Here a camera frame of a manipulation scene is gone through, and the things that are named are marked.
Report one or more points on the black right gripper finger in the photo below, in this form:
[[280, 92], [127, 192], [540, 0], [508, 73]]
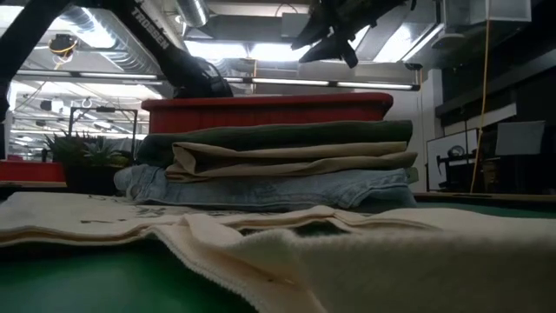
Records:
[[334, 48], [313, 32]]

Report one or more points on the dark green garment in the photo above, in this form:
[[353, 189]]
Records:
[[260, 135]]

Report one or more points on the light blue denim jeans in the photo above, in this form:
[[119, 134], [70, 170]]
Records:
[[260, 191]]

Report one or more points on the red plastic laundry bin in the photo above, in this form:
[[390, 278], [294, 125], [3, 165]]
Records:
[[260, 113]]

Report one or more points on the red background bin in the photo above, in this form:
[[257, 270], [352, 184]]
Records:
[[35, 171]]

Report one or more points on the small potted succulent plant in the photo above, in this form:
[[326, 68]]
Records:
[[87, 161]]

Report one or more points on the grey chair back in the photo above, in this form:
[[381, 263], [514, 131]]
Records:
[[519, 138]]

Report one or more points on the cream printed tote bag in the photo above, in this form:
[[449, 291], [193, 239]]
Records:
[[391, 261]]

